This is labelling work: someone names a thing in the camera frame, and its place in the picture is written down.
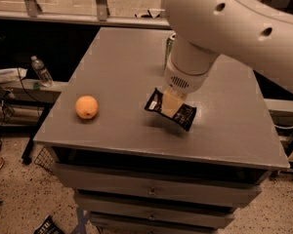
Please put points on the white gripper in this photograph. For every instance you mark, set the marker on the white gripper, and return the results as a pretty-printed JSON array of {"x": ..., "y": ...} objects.
[{"x": 183, "y": 80}]

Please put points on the black rxbar chocolate bar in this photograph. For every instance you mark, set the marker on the black rxbar chocolate bar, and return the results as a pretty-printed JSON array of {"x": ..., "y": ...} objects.
[{"x": 183, "y": 117}]

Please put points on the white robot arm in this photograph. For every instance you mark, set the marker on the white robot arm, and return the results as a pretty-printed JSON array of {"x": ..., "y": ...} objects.
[{"x": 246, "y": 30}]

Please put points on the grey drawer cabinet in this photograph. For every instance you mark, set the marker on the grey drawer cabinet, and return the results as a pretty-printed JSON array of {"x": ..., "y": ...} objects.
[{"x": 232, "y": 138}]

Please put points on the orange fruit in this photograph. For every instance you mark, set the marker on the orange fruit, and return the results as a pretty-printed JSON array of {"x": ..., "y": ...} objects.
[{"x": 86, "y": 107}]

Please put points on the top grey drawer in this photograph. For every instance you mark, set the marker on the top grey drawer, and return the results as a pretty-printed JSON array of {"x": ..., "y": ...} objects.
[{"x": 175, "y": 188}]

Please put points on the grey drawer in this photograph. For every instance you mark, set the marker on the grey drawer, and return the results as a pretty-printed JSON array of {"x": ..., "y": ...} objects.
[
  {"x": 153, "y": 211},
  {"x": 175, "y": 188},
  {"x": 146, "y": 226}
]

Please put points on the bottom grey drawer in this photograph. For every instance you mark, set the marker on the bottom grey drawer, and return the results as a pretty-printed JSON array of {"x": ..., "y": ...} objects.
[{"x": 146, "y": 226}]

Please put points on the middle grey drawer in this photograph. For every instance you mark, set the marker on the middle grey drawer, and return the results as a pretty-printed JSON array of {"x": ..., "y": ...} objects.
[{"x": 153, "y": 211}]

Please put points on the clear plastic water bottle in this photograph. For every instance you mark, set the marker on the clear plastic water bottle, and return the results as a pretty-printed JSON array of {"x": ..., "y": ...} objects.
[{"x": 41, "y": 71}]

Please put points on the low grey side bench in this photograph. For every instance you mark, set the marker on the low grey side bench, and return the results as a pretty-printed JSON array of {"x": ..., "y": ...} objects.
[{"x": 24, "y": 93}]

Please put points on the white plastic bag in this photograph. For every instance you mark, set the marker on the white plastic bag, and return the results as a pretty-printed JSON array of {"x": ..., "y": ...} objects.
[{"x": 12, "y": 74}]

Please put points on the black snack bag on floor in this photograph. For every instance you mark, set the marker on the black snack bag on floor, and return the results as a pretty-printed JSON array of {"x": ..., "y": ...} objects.
[{"x": 48, "y": 227}]

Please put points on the metal window frame rail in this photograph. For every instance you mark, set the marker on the metal window frame rail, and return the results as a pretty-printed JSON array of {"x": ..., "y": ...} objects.
[{"x": 127, "y": 13}]

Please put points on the black wire basket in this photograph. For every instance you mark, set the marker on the black wire basket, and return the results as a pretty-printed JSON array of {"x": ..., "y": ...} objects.
[{"x": 44, "y": 160}]

